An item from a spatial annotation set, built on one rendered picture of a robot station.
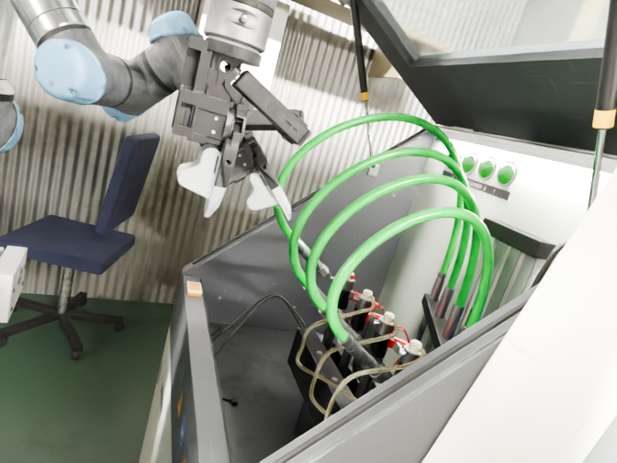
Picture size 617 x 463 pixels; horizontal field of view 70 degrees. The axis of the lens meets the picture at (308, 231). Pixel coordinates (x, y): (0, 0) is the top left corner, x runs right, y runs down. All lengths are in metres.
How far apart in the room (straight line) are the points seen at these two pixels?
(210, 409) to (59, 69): 0.49
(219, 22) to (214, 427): 0.51
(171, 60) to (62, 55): 0.16
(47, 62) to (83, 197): 2.16
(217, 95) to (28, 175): 2.29
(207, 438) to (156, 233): 2.30
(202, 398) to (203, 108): 0.41
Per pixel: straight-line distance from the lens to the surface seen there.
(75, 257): 2.23
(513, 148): 0.94
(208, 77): 0.57
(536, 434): 0.51
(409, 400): 0.53
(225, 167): 0.55
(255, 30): 0.55
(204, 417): 0.68
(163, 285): 3.01
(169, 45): 0.75
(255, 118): 0.73
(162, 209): 2.82
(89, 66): 0.65
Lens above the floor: 1.37
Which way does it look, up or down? 14 degrees down
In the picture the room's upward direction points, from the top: 16 degrees clockwise
